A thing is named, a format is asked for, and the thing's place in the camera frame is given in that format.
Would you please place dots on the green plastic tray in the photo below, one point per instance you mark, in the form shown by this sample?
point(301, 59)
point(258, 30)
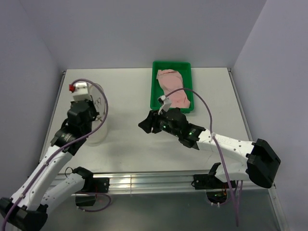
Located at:
point(184, 68)

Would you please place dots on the pink bra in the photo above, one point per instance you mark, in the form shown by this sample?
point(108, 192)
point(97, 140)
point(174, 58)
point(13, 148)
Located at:
point(170, 80)

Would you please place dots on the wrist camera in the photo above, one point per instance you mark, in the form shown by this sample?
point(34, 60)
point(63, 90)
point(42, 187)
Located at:
point(165, 104)
point(80, 91)

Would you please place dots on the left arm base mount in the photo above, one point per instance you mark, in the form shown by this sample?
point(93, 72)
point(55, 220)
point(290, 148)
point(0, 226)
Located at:
point(91, 196)

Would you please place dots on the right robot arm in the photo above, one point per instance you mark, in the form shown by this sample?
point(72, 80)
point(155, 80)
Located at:
point(253, 160)

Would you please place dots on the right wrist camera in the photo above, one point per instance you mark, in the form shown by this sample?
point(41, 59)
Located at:
point(165, 104)

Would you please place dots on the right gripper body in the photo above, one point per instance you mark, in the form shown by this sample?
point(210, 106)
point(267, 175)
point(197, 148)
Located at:
point(161, 123)

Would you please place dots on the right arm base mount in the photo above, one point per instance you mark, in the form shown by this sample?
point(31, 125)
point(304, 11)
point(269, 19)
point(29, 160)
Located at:
point(203, 181)

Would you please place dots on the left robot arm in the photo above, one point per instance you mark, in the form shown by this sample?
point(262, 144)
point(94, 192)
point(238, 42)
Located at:
point(29, 207)

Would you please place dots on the white mesh laundry bag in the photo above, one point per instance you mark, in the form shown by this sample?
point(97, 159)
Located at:
point(99, 103)

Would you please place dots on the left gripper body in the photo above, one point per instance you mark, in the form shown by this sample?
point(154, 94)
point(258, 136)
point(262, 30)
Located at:
point(92, 112)

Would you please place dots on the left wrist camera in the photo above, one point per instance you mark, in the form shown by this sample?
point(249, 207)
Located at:
point(80, 91)

